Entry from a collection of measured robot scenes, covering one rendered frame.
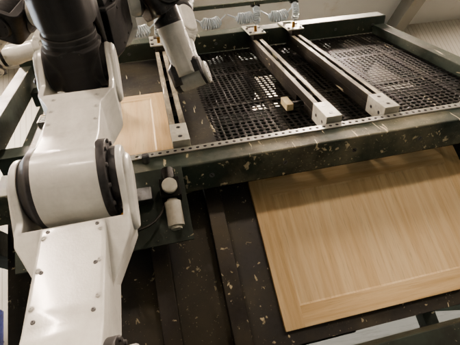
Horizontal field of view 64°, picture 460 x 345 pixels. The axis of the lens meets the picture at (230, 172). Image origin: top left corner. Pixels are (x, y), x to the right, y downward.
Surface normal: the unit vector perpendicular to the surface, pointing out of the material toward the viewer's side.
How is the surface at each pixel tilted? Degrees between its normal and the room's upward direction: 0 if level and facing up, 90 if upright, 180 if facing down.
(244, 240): 90
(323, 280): 90
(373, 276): 90
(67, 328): 60
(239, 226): 90
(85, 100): 64
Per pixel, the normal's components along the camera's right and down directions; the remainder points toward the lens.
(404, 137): 0.22, 0.57
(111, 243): 0.09, -0.30
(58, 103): -0.02, -0.73
